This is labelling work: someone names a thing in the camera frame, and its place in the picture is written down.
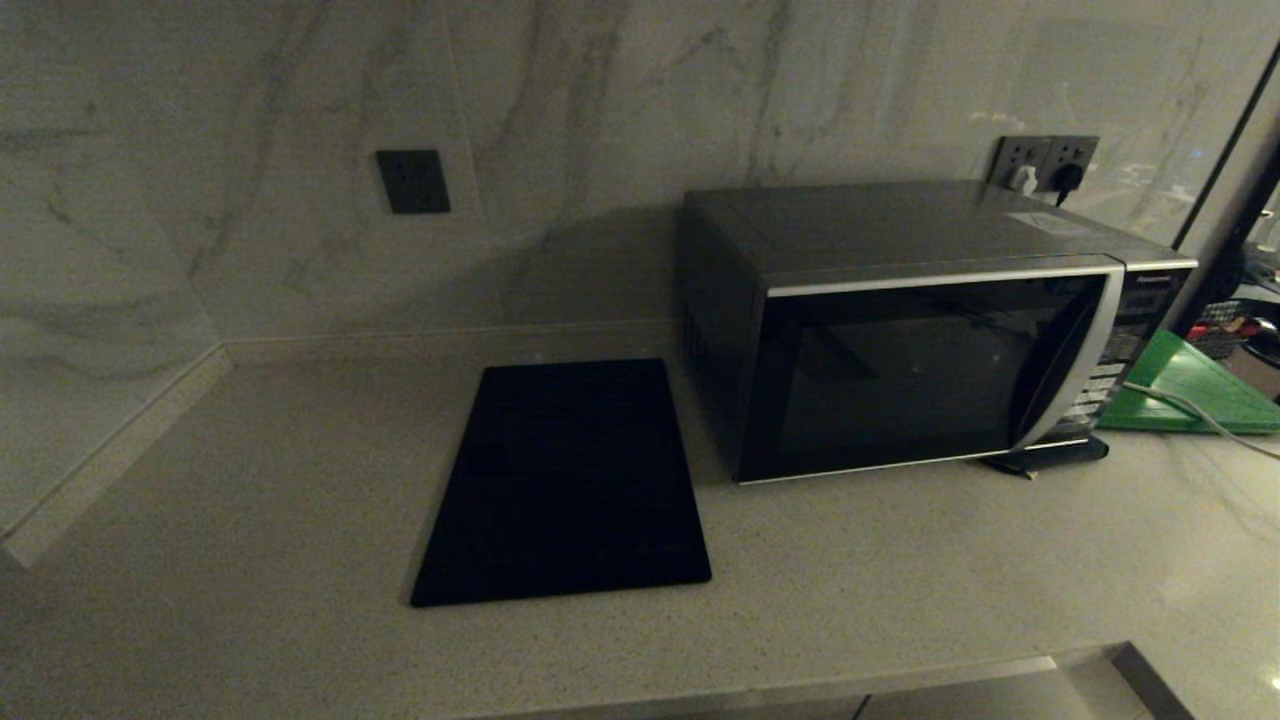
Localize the grey double wall socket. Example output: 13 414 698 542
988 135 1101 196

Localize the black wire basket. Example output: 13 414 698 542
1195 295 1280 363

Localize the silver microwave oven body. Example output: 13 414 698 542
680 180 1201 486

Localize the black glass induction cooktop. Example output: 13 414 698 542
410 357 714 609

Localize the green cutting board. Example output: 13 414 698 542
1100 330 1280 435

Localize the black metal frame post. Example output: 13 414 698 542
1175 45 1280 331

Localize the black single wall socket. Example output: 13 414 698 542
375 150 452 215

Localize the white power cable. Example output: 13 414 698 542
1125 381 1280 462

